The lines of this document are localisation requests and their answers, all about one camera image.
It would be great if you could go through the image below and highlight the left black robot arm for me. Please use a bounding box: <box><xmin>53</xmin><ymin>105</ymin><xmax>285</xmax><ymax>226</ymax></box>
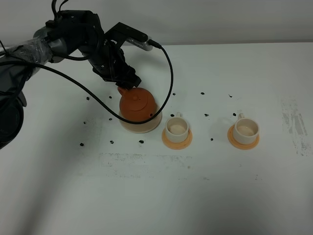
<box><xmin>0</xmin><ymin>10</ymin><xmax>141</xmax><ymax>147</ymax></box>

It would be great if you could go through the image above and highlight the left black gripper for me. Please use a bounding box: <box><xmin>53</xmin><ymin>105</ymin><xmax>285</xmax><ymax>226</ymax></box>
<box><xmin>46</xmin><ymin>10</ymin><xmax>141</xmax><ymax>89</ymax></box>

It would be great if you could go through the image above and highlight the orange coaster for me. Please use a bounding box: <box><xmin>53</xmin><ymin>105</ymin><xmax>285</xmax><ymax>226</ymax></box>
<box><xmin>162</xmin><ymin>129</ymin><xmax>193</xmax><ymax>150</ymax></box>
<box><xmin>227</xmin><ymin>125</ymin><xmax>260</xmax><ymax>150</ymax></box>

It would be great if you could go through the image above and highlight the left white teacup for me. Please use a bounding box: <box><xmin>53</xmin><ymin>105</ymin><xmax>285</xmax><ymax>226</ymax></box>
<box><xmin>165</xmin><ymin>112</ymin><xmax>189</xmax><ymax>143</ymax></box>

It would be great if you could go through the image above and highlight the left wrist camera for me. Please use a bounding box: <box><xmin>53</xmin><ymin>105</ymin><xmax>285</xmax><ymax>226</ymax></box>
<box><xmin>105</xmin><ymin>22</ymin><xmax>153</xmax><ymax>51</ymax></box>

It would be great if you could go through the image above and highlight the beige teapot saucer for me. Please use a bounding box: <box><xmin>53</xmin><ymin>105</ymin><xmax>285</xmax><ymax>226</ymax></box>
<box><xmin>119</xmin><ymin>106</ymin><xmax>162</xmax><ymax>134</ymax></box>

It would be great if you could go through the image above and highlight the brown clay teapot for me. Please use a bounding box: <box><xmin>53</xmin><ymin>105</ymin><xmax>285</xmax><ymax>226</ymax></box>
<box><xmin>118</xmin><ymin>87</ymin><xmax>157</xmax><ymax>122</ymax></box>

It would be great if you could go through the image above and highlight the right white teacup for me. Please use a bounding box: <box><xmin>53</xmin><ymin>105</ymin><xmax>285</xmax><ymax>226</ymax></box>
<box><xmin>233</xmin><ymin>113</ymin><xmax>259</xmax><ymax>145</ymax></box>

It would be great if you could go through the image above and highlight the left black camera cable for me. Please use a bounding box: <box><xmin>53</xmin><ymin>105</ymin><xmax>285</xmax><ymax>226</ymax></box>
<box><xmin>0</xmin><ymin>39</ymin><xmax>174</xmax><ymax>125</ymax></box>

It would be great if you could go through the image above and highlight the left orange coaster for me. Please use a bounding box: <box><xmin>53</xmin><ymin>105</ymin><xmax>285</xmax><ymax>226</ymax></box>
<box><xmin>162</xmin><ymin>129</ymin><xmax>193</xmax><ymax>150</ymax></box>

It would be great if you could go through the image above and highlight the white teacup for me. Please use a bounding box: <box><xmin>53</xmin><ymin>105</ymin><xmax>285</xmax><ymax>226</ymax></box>
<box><xmin>165</xmin><ymin>112</ymin><xmax>189</xmax><ymax>143</ymax></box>
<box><xmin>233</xmin><ymin>113</ymin><xmax>259</xmax><ymax>145</ymax></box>

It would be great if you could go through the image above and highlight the right orange coaster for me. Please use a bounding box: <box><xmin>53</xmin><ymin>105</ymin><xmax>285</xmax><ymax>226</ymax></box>
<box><xmin>227</xmin><ymin>125</ymin><xmax>260</xmax><ymax>150</ymax></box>

